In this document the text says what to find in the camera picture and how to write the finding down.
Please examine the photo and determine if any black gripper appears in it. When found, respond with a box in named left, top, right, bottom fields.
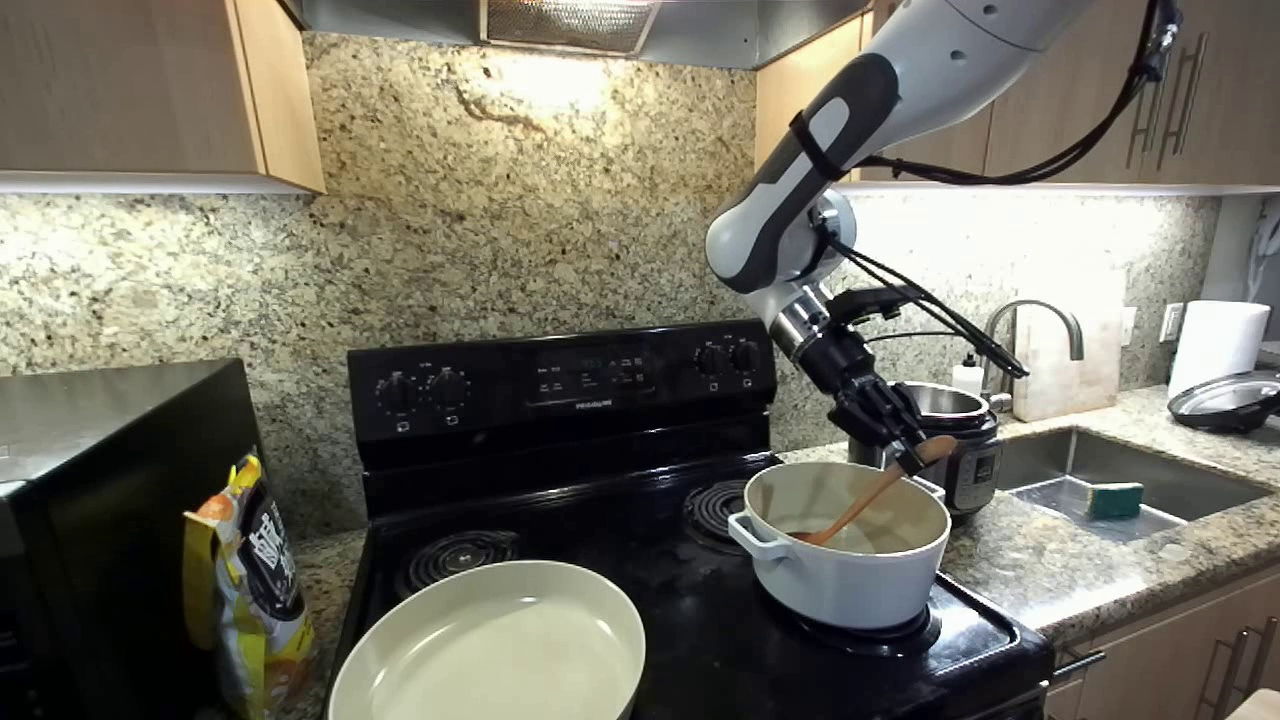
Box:
left=769, top=282, right=940, bottom=477

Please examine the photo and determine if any wooden spoon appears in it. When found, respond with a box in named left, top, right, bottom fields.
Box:
left=797, top=433, right=963, bottom=548

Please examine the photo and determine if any stainless steel pot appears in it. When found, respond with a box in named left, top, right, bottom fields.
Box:
left=846, top=375, right=1004, bottom=526

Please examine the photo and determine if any white soap bottle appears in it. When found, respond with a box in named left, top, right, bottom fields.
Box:
left=943, top=348, right=990, bottom=399

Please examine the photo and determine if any white cutting board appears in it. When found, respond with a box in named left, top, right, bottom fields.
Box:
left=1008, top=337, right=1124, bottom=424

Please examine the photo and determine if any chrome faucet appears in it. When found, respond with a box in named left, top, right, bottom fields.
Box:
left=981, top=296, right=1087, bottom=404

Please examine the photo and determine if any green sponge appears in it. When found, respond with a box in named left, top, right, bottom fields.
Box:
left=1083, top=477, right=1150, bottom=526

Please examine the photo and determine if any steel sink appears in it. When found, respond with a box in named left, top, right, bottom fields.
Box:
left=994, top=424, right=1280, bottom=543

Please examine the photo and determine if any black round lid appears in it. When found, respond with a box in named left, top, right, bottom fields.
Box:
left=1164, top=367, right=1280, bottom=439

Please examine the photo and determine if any white paper towel roll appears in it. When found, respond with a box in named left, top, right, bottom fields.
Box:
left=1164, top=296, right=1276, bottom=404

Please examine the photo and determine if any wooden base cabinet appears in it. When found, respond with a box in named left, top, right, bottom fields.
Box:
left=1040, top=558, right=1280, bottom=720

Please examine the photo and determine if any black electric stove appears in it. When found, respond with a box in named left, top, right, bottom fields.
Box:
left=337, top=316, right=1060, bottom=720

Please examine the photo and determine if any steel range hood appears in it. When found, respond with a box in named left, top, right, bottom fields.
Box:
left=277, top=0, right=880, bottom=78

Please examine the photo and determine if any yellow black snack bag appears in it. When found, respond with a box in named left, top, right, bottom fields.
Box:
left=182, top=448, right=319, bottom=720

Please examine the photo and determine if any black microwave oven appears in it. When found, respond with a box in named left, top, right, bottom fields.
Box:
left=0, top=356, right=266, bottom=720

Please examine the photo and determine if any white pot with handles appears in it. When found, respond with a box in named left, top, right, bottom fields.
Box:
left=723, top=456, right=962, bottom=635

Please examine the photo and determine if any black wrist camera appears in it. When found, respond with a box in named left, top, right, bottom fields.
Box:
left=829, top=284, right=913, bottom=329

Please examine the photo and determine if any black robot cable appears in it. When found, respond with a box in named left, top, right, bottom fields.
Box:
left=834, top=0, right=1188, bottom=384

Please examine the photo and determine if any wooden wall cabinet with handles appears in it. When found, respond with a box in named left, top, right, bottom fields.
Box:
left=751, top=0, right=1280, bottom=201

